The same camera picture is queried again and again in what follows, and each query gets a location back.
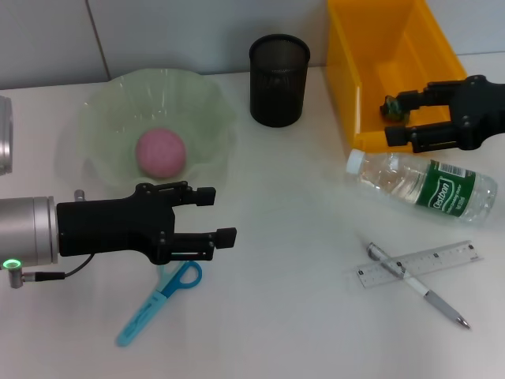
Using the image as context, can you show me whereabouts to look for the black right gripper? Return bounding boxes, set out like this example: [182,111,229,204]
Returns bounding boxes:
[384,74,505,154]

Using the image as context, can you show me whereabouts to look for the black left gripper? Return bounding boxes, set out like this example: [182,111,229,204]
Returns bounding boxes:
[56,181,238,265]

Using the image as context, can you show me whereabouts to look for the green plastic wrapper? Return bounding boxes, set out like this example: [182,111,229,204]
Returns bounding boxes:
[380,94,411,122]

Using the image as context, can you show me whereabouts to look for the clear green-label water bottle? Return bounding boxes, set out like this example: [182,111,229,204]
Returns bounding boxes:
[346,148,499,228]

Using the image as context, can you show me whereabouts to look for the pink peach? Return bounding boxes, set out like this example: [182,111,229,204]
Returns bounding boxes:
[136,127,187,179]

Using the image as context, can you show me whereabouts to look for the blue teal scissors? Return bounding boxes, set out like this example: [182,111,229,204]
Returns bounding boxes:
[116,260,204,348]

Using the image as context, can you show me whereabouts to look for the clear plastic ruler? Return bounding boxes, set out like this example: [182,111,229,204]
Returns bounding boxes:
[357,239,484,290]

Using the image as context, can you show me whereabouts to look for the green glass fruit plate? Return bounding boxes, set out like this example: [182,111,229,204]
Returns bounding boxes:
[58,67,238,190]

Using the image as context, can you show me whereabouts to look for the black mesh pen holder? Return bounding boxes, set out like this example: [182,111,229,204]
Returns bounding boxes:
[248,33,312,128]

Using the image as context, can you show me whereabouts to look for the white silver pen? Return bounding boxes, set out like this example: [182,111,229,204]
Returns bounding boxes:
[365,241,473,331]

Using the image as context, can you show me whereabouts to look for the yellow plastic bin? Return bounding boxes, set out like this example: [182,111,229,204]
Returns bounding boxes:
[325,0,469,153]

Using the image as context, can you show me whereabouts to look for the left arm cable with connector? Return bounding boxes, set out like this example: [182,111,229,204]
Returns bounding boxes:
[9,252,95,289]

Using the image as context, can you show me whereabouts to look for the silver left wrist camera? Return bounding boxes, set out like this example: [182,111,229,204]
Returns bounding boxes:
[0,96,13,174]

